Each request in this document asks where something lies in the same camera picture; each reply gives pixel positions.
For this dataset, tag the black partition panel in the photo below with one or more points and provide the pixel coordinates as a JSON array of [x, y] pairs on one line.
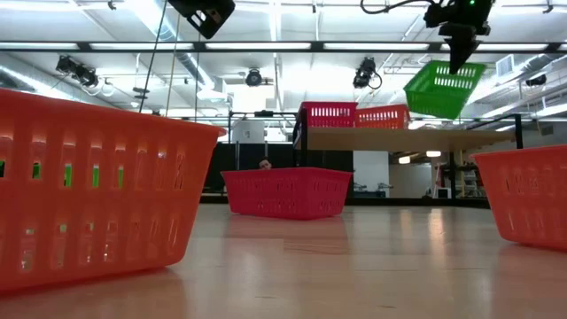
[[221, 159]]

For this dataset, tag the black overhead spotlight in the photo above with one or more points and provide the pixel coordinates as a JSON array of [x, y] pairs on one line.
[[77, 72], [536, 80], [365, 73]]

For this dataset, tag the white LED light strip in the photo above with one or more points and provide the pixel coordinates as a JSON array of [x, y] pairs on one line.
[[376, 46], [142, 45], [40, 45], [257, 45], [509, 46]]

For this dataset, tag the person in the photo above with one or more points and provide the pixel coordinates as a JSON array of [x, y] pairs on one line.
[[265, 164]]

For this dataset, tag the green plastic basket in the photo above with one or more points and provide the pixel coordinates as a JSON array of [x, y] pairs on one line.
[[67, 175], [434, 106]]

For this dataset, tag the white ceiling vent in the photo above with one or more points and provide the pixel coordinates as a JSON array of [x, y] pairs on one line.
[[505, 66]]

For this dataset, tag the orange plastic basket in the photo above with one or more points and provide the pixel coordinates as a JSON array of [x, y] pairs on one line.
[[381, 107], [133, 133], [491, 221]]

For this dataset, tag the red plastic basket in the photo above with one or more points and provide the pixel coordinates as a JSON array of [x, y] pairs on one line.
[[239, 195], [328, 106]]

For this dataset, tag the black overhead camera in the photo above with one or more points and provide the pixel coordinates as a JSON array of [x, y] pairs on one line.
[[253, 78]]

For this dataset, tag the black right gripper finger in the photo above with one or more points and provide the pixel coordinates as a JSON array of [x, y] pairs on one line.
[[460, 51]]

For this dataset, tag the black aluminium rig frame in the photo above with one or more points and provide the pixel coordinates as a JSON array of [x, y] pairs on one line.
[[199, 46]]

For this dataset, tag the silver ceiling air duct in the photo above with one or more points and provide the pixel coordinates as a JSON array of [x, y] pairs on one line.
[[186, 66]]

